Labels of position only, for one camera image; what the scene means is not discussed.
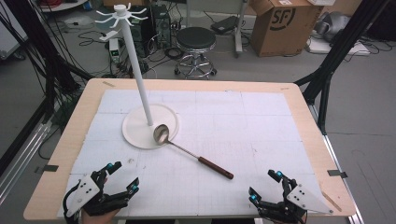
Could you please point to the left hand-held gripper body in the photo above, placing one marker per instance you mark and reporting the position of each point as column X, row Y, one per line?
column 81, row 190

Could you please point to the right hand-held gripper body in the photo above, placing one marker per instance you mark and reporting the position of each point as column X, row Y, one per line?
column 306, row 199

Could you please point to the white utensil rack stand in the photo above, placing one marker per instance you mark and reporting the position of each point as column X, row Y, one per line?
column 137, row 74

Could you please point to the person's right hand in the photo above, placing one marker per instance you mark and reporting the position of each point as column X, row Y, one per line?
column 285, row 222

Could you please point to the person's left hand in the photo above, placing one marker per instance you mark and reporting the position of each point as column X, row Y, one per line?
column 101, row 218

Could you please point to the thin wooden strip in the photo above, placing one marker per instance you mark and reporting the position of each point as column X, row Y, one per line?
column 331, row 200

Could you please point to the dark tape strip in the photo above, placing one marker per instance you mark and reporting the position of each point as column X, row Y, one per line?
column 336, row 174
column 46, row 168

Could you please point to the white grid mat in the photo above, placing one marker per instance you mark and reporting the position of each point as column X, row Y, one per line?
column 243, row 130

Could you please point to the white power supply unit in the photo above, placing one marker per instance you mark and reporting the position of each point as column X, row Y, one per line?
column 114, row 49

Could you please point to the white power strip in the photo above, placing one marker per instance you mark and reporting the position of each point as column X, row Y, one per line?
column 108, row 35

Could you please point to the white flat board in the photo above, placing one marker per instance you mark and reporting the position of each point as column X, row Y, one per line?
column 342, row 48

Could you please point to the brown cardboard box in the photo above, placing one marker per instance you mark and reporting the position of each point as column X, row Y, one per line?
column 280, row 31

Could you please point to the black computer tower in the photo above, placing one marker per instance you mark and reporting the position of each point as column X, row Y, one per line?
column 162, row 26

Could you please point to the black round stool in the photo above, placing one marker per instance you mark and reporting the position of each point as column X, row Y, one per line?
column 196, row 39

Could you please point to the grey bag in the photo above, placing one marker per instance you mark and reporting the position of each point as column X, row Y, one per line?
column 333, row 25

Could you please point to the black flat device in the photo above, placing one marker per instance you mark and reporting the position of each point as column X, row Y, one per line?
column 224, row 24

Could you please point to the aluminium rail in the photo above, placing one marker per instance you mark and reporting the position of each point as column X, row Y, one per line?
column 339, row 168
column 21, row 161

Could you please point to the black metal stand frame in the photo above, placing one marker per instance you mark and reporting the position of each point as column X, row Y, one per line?
column 46, row 56
column 336, row 56

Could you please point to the white metal post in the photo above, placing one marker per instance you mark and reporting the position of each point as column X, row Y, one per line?
column 239, row 31

